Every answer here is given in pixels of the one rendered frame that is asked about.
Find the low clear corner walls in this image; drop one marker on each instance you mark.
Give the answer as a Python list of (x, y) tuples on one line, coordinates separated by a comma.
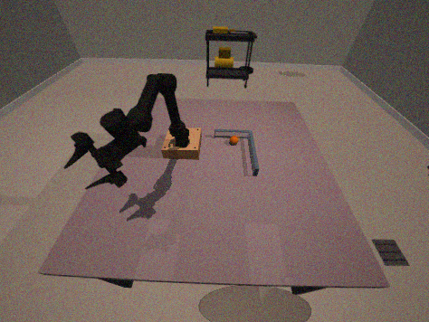
[(242, 135)]

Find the brown ball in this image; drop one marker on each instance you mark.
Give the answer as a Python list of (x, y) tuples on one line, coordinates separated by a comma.
[(233, 140)]

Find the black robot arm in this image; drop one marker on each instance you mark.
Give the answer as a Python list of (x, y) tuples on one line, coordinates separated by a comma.
[(125, 128)]

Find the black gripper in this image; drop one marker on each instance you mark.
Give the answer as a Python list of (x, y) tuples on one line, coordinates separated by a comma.
[(84, 143)]

